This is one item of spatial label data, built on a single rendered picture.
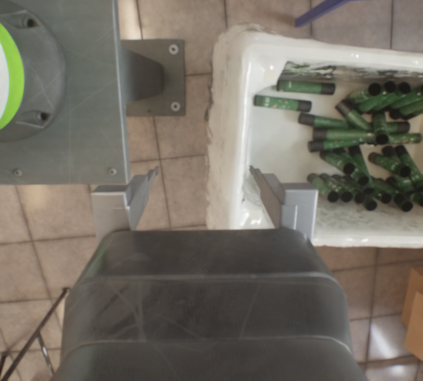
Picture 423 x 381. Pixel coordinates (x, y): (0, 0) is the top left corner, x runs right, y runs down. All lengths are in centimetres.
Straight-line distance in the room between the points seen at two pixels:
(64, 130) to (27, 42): 10
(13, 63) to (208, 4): 105
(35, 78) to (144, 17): 100
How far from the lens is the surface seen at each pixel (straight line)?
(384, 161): 89
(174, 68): 125
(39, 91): 34
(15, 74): 31
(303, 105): 82
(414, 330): 184
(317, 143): 85
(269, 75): 60
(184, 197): 136
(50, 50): 35
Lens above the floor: 126
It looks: 73 degrees down
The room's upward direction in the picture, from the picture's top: 174 degrees clockwise
